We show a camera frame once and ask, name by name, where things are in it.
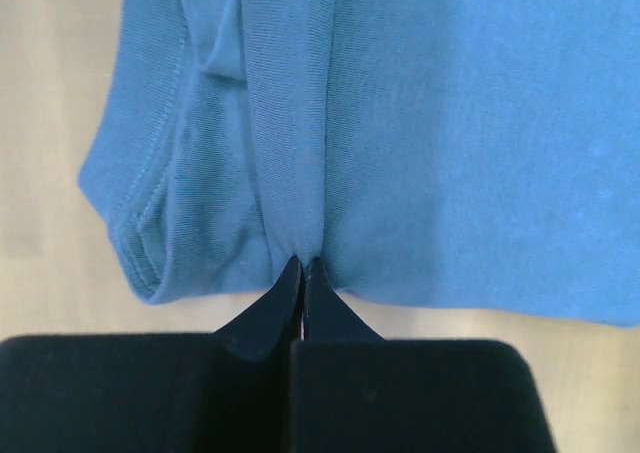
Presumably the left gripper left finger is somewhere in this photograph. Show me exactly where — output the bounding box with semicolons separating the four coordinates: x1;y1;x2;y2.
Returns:
1;259;302;452

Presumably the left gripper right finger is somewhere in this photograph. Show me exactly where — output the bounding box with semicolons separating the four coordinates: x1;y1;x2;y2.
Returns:
289;260;555;452

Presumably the blue-grey t-shirt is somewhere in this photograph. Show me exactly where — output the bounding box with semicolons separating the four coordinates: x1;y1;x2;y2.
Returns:
79;0;639;326

